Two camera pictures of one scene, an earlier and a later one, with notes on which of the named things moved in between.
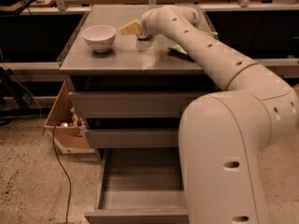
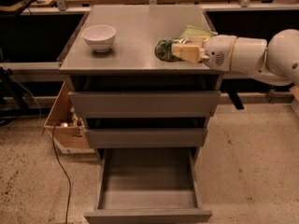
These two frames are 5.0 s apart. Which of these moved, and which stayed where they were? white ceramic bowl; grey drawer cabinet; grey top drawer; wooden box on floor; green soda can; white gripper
Moved: green soda can; white gripper
Stayed: wooden box on floor; grey drawer cabinet; white ceramic bowl; grey top drawer
